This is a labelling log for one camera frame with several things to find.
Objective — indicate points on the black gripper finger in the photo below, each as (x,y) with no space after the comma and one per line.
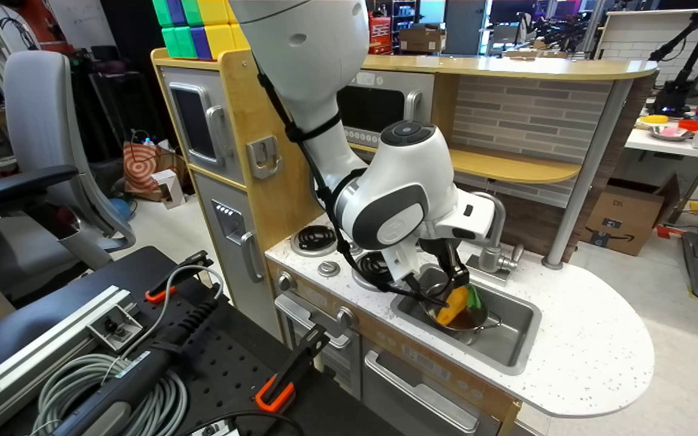
(435,306)
(474,302)

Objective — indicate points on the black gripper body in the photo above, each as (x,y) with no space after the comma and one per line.
(438,263)

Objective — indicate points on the orange carrot plush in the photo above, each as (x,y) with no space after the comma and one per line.
(451,306)

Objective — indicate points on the black background robot arm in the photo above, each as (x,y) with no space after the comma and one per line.
(678,73)

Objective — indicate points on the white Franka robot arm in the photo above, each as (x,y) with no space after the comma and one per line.
(309,49)

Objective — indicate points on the small steel pot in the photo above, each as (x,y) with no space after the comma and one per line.
(486,320)

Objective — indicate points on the silver toy sink basin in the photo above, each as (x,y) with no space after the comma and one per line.
(514,336)

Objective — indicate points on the silver toy faucet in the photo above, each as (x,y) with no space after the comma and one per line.
(498,258)

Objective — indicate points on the black toy stove burner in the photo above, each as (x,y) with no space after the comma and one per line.
(363,279)
(315,237)

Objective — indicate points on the grey toy dishwasher door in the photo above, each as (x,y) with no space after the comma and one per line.
(422,396)

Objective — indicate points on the silver stove knob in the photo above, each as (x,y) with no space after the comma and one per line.
(328,267)

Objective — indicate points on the grey toy oven door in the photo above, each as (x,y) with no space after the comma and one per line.
(315,322)

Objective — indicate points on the silver toy microwave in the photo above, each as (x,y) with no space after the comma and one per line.
(416,101)

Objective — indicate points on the brown cardboard box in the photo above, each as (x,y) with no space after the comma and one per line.
(620,219)

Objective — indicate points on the orange and black clamp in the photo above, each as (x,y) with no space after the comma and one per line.
(285,384)
(169,287)

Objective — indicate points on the wooden toy kitchen unit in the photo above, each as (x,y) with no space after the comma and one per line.
(285,178)

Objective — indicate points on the grey toy fridge door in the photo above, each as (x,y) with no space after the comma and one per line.
(228,234)

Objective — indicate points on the white work table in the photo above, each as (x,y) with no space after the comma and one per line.
(666,147)

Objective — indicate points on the small white box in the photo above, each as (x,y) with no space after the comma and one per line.
(169,189)

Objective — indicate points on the colourful toys on table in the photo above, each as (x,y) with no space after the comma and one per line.
(691,124)

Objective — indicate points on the grey freezer door with window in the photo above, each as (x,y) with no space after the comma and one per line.
(194,121)

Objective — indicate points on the long black bar tool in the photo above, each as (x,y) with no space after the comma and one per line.
(146,365)

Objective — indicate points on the red patterned bag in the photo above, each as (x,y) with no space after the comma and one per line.
(141,166)

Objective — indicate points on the colourful foam block stack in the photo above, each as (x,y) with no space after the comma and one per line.
(194,26)

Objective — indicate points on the grey office chair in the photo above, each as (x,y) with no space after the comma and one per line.
(38,121)

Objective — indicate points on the grey metal bracket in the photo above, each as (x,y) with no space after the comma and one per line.
(117,327)

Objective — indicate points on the aluminium profile rail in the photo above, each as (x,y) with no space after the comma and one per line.
(34,348)

